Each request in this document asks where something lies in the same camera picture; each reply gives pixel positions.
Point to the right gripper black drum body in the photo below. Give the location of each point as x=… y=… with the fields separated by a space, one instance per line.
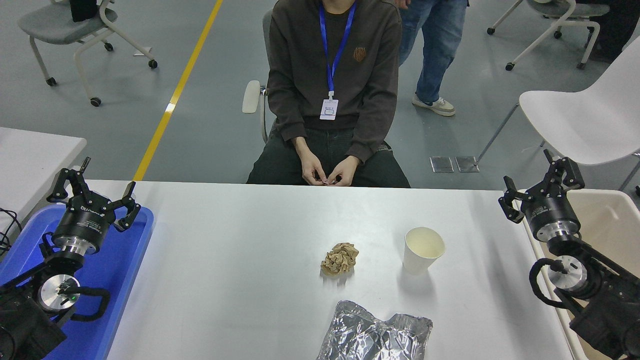
x=550 y=212

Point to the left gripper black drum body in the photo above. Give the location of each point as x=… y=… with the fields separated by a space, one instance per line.
x=85 y=220

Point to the white paper cup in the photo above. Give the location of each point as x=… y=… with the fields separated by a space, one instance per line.
x=417 y=260

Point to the silver foil tray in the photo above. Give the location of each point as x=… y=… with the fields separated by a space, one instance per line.
x=370 y=335

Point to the person's left hand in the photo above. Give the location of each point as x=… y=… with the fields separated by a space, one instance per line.
x=345 y=172

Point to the person's right hand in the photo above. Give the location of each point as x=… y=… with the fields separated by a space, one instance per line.
x=314 y=172

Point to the white side table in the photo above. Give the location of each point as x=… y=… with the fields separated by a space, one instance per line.
x=30 y=160

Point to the large pale beige bin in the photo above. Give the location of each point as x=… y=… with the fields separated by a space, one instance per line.
x=605 y=220

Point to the blue plastic tray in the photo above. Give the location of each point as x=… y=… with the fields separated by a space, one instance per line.
x=115 y=270

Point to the metal floor socket plate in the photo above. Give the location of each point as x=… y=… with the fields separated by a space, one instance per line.
x=442 y=164
x=467 y=164

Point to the white paper scrap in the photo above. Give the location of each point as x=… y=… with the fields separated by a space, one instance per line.
x=143 y=50

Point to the grey office chair white armrests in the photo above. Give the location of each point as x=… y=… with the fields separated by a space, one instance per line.
x=251 y=97

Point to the black bag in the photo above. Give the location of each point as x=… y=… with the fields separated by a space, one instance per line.
x=82 y=10

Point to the crumpled tan paper ball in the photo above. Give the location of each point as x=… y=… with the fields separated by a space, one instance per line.
x=340 y=259

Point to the person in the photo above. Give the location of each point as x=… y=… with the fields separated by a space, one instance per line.
x=310 y=60
x=435 y=40

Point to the grey wheeled chair white frame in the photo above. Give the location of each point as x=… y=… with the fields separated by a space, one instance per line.
x=565 y=10
x=55 y=22

